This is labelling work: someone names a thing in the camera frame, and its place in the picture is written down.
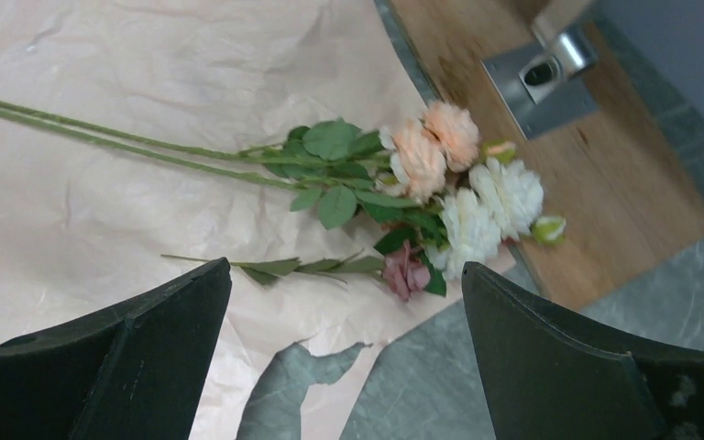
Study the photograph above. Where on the white cream flower stem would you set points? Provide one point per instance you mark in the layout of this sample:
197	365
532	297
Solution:
498	201

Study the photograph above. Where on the wooden board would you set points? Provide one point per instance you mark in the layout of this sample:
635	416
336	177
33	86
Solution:
628	201

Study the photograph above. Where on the small mauve rose stem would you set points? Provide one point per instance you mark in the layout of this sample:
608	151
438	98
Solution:
402	271

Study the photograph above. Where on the peach orange flower stem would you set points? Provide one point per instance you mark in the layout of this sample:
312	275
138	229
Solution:
406	167

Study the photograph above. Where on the pink flower bouquet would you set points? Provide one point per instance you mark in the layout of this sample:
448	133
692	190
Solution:
82	227

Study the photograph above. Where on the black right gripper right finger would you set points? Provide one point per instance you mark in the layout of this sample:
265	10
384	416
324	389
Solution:
551	373

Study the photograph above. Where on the metal stand bracket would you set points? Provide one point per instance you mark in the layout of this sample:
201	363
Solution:
540	82

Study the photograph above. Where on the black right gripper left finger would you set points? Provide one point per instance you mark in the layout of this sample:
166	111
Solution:
133	370

